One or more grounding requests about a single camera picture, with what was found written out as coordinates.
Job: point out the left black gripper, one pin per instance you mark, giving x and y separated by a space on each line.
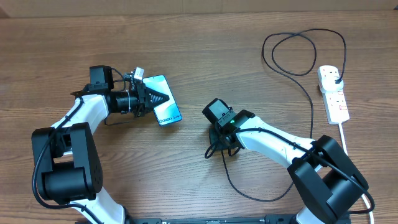
145 104

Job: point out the Samsung Galaxy smartphone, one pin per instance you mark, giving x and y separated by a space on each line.
167 112

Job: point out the white power strip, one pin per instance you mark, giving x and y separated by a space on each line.
335 103

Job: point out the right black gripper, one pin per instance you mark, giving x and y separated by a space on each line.
216 144

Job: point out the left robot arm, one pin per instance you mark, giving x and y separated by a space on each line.
67 169

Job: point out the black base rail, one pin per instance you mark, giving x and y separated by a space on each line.
268 219

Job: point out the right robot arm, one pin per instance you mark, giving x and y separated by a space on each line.
326 179

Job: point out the white USB wall charger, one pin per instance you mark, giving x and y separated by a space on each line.
329 85

